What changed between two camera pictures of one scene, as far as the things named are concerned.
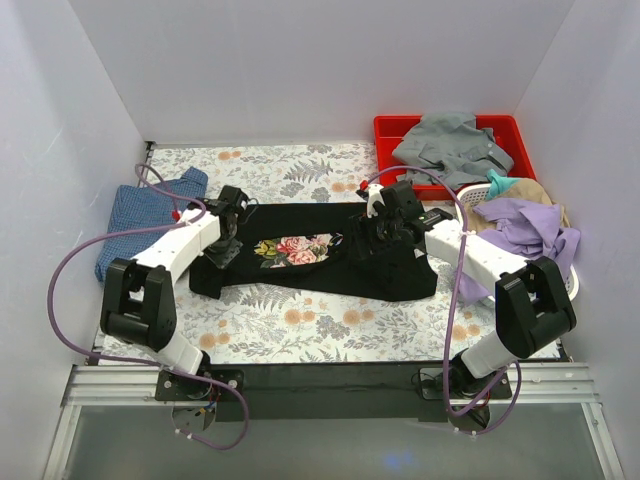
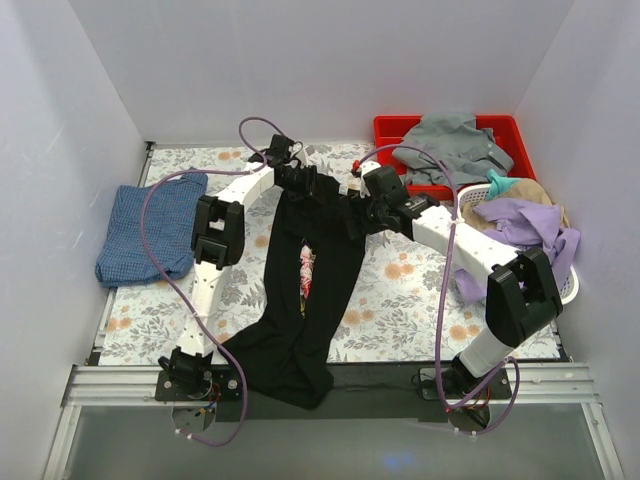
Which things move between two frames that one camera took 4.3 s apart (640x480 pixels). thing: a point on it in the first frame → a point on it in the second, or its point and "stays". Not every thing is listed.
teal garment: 499,184 stays
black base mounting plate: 334,391 stays
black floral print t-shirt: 304,250 → 313,237
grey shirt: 452,146 stays
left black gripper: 226,251 → 304,181
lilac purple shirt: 532,229 stays
